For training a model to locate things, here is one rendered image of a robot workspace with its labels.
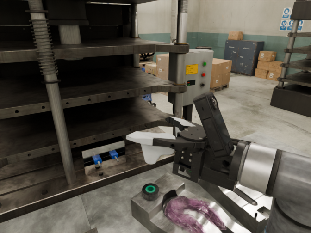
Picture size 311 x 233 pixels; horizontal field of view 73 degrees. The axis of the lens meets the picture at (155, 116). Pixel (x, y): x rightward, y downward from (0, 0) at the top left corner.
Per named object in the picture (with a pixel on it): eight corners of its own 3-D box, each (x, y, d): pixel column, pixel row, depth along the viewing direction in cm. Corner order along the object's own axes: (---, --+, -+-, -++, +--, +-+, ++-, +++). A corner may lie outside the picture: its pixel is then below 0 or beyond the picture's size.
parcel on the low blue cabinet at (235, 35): (243, 39, 737) (244, 31, 725) (237, 40, 719) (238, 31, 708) (233, 39, 768) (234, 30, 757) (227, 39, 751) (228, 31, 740)
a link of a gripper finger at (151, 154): (124, 167, 38) (174, 168, 39) (125, 137, 36) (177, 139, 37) (125, 158, 41) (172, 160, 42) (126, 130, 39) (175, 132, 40)
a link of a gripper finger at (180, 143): (152, 150, 36) (203, 151, 36) (153, 141, 35) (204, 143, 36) (151, 138, 40) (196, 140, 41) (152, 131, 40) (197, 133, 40)
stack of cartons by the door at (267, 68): (284, 80, 665) (291, 53, 631) (279, 82, 648) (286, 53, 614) (259, 75, 729) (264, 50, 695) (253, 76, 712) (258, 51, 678)
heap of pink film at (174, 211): (229, 225, 91) (232, 211, 87) (208, 255, 79) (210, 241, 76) (181, 194, 107) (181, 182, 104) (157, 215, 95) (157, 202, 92)
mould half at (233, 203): (289, 212, 104) (296, 191, 98) (254, 236, 92) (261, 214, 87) (216, 160, 144) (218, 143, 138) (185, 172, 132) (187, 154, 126)
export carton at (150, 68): (168, 79, 617) (168, 65, 601) (155, 82, 594) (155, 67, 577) (156, 75, 665) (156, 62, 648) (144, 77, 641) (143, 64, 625)
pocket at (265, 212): (271, 218, 94) (273, 212, 93) (263, 223, 92) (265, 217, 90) (262, 211, 98) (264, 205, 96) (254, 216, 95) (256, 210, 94)
